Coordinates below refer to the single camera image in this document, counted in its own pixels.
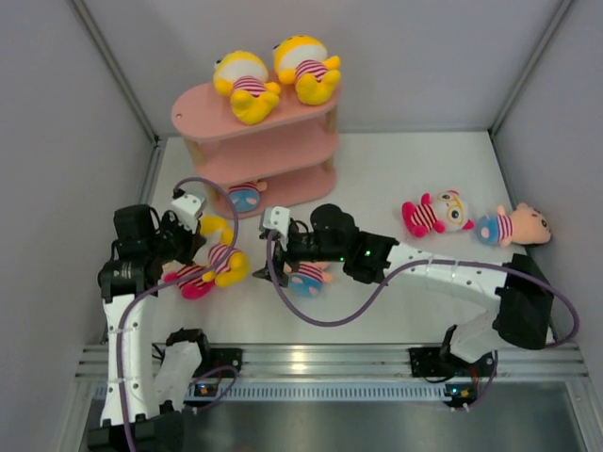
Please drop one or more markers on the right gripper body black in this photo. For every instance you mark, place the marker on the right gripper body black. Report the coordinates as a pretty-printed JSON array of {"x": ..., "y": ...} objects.
[{"x": 302, "y": 248}]

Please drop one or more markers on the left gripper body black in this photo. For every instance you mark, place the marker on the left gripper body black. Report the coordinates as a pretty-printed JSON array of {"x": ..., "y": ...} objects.
[{"x": 174, "y": 242}]

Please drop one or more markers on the white pink bear plush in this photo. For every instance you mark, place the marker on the white pink bear plush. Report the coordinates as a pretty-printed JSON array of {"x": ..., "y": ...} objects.
[
  {"x": 190, "y": 289},
  {"x": 445, "y": 212}
]

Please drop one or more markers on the boy doll plush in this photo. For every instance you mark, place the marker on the boy doll plush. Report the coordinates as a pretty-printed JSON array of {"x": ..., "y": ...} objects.
[
  {"x": 525, "y": 226},
  {"x": 246, "y": 196},
  {"x": 308, "y": 279}
]

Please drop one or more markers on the yellow frog plush toy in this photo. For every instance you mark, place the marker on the yellow frog plush toy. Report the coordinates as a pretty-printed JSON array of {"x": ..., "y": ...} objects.
[{"x": 303, "y": 63}]

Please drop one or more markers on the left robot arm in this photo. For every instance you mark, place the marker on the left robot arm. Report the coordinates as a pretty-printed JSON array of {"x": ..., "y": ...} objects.
[{"x": 142, "y": 410}]

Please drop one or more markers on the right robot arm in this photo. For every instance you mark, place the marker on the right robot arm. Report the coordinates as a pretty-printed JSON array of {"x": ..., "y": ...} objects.
[{"x": 515, "y": 298}]

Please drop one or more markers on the boy doll plush in shelf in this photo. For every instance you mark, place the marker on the boy doll plush in shelf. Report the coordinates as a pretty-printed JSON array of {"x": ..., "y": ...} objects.
[{"x": 246, "y": 196}]

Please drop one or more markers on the pink three-tier shelf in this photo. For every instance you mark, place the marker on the pink three-tier shelf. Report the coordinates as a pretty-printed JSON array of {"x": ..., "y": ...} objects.
[{"x": 290, "y": 155}]

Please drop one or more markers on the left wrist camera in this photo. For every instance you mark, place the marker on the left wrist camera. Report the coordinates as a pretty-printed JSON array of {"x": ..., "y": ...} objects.
[{"x": 189, "y": 209}]

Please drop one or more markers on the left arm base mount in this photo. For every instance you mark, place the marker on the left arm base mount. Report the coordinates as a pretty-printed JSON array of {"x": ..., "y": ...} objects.
[{"x": 215, "y": 357}]

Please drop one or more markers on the white slotted cable duct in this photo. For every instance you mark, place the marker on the white slotted cable duct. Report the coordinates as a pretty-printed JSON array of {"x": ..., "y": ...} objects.
[{"x": 338, "y": 391}]

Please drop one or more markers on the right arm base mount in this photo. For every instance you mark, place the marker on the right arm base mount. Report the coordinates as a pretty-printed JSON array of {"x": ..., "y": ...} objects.
[{"x": 433, "y": 364}]

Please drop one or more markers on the aluminium front rail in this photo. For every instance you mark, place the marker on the aluminium front rail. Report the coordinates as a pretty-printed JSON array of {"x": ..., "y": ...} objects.
[{"x": 392, "y": 361}]

